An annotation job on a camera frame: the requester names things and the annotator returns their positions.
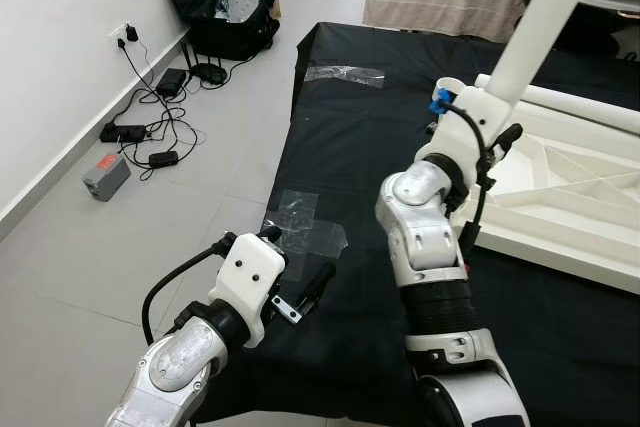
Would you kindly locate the black oval device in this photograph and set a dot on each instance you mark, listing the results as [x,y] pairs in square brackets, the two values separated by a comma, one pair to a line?
[209,74]

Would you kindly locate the white plastic table leg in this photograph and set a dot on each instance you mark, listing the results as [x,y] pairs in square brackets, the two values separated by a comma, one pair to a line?
[580,107]
[550,17]

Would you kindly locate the black power strip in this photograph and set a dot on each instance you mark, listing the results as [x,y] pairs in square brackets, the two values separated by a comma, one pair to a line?
[124,133]

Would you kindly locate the white wall socket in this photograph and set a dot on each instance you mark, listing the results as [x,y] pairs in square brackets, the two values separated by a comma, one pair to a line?
[118,35]

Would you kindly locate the black power adapter brick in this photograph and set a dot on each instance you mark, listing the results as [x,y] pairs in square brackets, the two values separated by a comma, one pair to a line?
[171,82]

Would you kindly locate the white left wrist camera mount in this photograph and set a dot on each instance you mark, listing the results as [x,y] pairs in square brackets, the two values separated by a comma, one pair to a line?
[245,277]

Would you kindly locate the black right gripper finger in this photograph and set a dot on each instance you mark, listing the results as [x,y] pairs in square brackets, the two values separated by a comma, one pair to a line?
[507,139]

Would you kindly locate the white plastic table top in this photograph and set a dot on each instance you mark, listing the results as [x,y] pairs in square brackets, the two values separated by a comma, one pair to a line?
[580,217]

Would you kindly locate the white plastic packet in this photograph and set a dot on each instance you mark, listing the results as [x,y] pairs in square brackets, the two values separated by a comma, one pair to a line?
[243,4]

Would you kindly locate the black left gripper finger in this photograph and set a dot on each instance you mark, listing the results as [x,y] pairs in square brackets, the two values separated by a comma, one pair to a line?
[270,235]
[318,285]

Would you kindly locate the grey box with red label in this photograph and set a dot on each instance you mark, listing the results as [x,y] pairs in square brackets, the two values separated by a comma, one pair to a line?
[105,179]

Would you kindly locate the small black power adapter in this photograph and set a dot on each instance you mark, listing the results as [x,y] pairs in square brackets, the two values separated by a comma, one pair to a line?
[163,159]

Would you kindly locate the large black wok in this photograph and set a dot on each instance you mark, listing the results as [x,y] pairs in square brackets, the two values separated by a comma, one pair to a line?
[605,32]

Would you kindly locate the black tablecloth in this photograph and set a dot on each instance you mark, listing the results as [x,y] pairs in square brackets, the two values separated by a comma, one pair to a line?
[350,147]

